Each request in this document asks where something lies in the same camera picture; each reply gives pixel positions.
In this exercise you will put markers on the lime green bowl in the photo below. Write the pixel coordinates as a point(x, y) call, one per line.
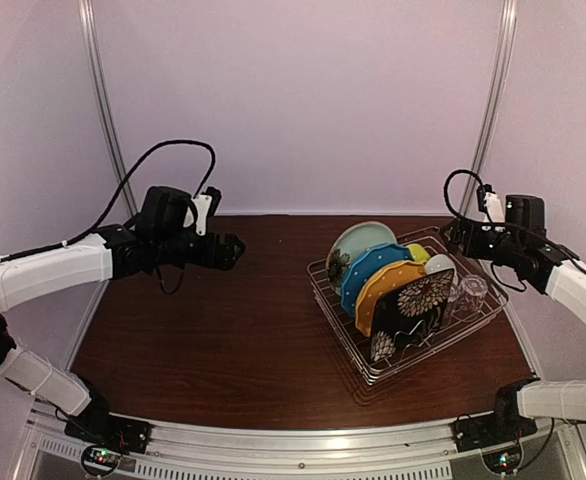
point(419, 254)

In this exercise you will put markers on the clear glass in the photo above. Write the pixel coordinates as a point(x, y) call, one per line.
point(451, 303)
point(472, 292)

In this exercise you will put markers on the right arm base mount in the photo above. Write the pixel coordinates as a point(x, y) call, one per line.
point(481, 432)

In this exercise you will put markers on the left aluminium frame post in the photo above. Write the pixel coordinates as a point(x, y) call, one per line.
point(90, 35)

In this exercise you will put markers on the aluminium frame post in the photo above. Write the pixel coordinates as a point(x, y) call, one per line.
point(507, 27)
point(90, 35)

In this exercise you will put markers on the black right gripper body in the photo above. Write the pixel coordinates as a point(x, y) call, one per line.
point(482, 249)

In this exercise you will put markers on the blue polka dot plate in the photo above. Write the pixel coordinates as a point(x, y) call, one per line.
point(364, 267)

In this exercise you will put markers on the pale green flower plate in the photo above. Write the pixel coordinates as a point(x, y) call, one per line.
point(350, 245)

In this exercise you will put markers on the clear glass far right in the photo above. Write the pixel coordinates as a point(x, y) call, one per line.
point(472, 292)

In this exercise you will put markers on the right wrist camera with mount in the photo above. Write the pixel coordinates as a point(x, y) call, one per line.
point(490, 205)

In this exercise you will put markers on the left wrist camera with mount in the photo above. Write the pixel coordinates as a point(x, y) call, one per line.
point(205, 206)

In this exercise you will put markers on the right aluminium frame post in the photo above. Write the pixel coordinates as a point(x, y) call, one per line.
point(507, 27)

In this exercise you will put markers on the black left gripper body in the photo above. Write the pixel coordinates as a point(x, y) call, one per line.
point(171, 249)

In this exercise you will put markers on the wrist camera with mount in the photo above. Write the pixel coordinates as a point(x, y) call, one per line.
point(490, 205)
point(205, 206)

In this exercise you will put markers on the white grid pattern bowl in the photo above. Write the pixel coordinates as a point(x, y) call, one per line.
point(439, 263)

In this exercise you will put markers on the yellow polka dot plate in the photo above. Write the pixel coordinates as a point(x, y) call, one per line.
point(386, 279)

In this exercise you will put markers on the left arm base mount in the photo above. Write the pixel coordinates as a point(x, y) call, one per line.
point(123, 434)

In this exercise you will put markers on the chrome wire dish rack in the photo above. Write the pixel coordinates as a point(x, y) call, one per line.
point(357, 345)

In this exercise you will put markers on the clear glass near left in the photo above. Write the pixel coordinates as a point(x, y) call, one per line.
point(451, 303)

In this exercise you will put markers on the front aluminium rail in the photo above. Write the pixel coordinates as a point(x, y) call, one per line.
point(424, 450)

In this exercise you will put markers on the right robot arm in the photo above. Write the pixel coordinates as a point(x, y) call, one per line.
point(512, 234)

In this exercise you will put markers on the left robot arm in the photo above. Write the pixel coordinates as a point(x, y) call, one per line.
point(171, 230)

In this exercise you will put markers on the black square floral plate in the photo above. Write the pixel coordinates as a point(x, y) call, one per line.
point(409, 315)

